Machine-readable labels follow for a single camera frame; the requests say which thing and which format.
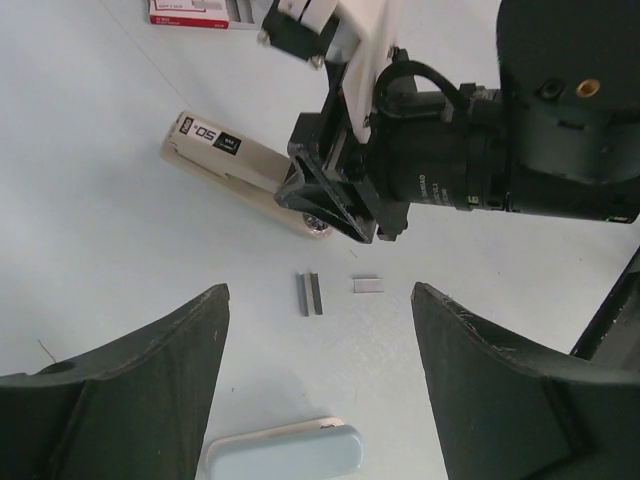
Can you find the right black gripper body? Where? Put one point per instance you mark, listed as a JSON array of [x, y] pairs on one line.
[[431, 143]]

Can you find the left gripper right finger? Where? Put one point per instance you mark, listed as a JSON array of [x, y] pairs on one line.
[[506, 407]]

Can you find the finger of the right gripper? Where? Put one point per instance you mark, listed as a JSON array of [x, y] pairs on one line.
[[307, 190]]

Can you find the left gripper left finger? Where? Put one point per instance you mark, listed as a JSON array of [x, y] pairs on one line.
[[135, 408]]

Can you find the light blue stapler cover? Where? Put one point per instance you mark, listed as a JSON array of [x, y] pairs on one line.
[[322, 448]]

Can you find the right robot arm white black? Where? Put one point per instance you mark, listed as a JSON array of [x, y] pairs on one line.
[[559, 137]]

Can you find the short grey staple strip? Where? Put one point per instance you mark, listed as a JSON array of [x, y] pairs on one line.
[[368, 285]]

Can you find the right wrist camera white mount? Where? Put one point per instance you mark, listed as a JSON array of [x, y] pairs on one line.
[[356, 34]]

